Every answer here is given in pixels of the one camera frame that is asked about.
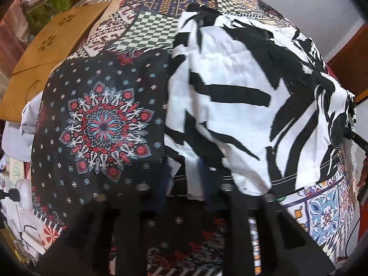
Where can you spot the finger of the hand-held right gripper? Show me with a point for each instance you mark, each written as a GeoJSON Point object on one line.
{"type": "Point", "coordinates": [358, 140]}

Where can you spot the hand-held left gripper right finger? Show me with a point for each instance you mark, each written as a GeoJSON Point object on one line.
{"type": "Point", "coordinates": [205, 184]}

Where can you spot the pink curtain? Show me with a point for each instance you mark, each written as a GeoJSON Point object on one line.
{"type": "Point", "coordinates": [10, 34]}

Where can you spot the black and white patterned garment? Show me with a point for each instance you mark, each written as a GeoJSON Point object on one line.
{"type": "Point", "coordinates": [238, 72]}

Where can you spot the colourful patchwork printed blanket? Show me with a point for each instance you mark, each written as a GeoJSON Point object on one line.
{"type": "Point", "coordinates": [100, 126]}

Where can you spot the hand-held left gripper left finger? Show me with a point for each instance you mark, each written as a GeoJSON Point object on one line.
{"type": "Point", "coordinates": [164, 184]}

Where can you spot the wooden lap desk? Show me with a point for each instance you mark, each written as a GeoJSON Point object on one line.
{"type": "Point", "coordinates": [51, 51]}

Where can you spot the pile of small white boxes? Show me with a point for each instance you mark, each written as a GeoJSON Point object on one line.
{"type": "Point", "coordinates": [20, 215]}

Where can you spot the brown wooden wardrobe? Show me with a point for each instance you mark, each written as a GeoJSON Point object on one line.
{"type": "Point", "coordinates": [352, 63]}

